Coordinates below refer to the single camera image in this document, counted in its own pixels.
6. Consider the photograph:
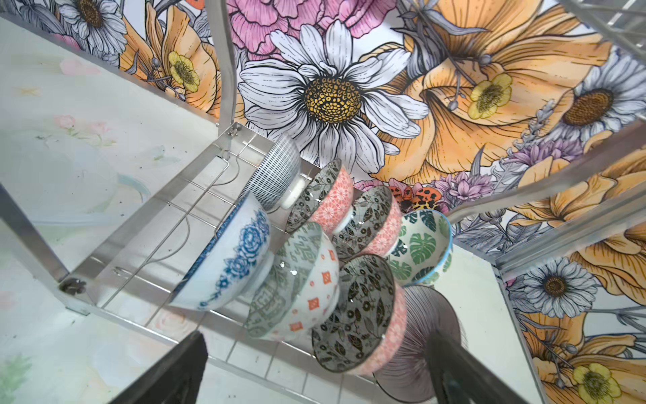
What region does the green leaf pattern bowl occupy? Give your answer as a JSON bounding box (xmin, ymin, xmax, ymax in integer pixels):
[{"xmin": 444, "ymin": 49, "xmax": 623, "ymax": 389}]
[{"xmin": 387, "ymin": 210, "xmax": 454, "ymax": 287}]

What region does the black white floral bowl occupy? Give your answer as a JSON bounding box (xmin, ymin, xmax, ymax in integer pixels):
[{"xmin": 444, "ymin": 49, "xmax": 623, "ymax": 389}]
[{"xmin": 333, "ymin": 185, "xmax": 402, "ymax": 262}]

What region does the aluminium right corner post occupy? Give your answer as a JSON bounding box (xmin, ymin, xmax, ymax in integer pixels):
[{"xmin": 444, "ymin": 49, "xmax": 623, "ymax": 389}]
[{"xmin": 497, "ymin": 186, "xmax": 645, "ymax": 403}]

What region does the dark blue floral bowl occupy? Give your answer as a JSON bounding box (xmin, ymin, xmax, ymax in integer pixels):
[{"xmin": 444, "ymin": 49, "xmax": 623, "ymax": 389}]
[{"xmin": 240, "ymin": 136, "xmax": 307, "ymax": 210}]

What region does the white blue dotted bowl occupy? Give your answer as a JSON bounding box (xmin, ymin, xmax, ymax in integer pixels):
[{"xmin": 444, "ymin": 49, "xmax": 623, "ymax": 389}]
[{"xmin": 169, "ymin": 194, "xmax": 271, "ymax": 311}]

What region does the teal geometric pattern bowl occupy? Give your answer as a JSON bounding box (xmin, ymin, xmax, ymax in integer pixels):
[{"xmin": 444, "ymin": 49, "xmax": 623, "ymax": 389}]
[{"xmin": 245, "ymin": 222, "xmax": 340, "ymax": 342}]

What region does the purple striped bowl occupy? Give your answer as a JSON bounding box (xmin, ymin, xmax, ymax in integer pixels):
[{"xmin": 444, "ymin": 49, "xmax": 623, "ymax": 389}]
[{"xmin": 374, "ymin": 285, "xmax": 462, "ymax": 403}]

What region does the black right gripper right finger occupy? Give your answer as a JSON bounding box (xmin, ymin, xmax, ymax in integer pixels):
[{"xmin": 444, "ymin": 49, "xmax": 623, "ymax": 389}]
[{"xmin": 425, "ymin": 332, "xmax": 525, "ymax": 404}]

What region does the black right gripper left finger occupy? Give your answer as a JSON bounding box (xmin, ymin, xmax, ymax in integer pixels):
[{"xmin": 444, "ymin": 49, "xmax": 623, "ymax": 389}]
[{"xmin": 111, "ymin": 331, "xmax": 208, "ymax": 403}]

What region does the steel two-tier dish rack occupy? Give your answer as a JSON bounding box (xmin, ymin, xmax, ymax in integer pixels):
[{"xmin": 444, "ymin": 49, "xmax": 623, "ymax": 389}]
[{"xmin": 0, "ymin": 0, "xmax": 646, "ymax": 404}]

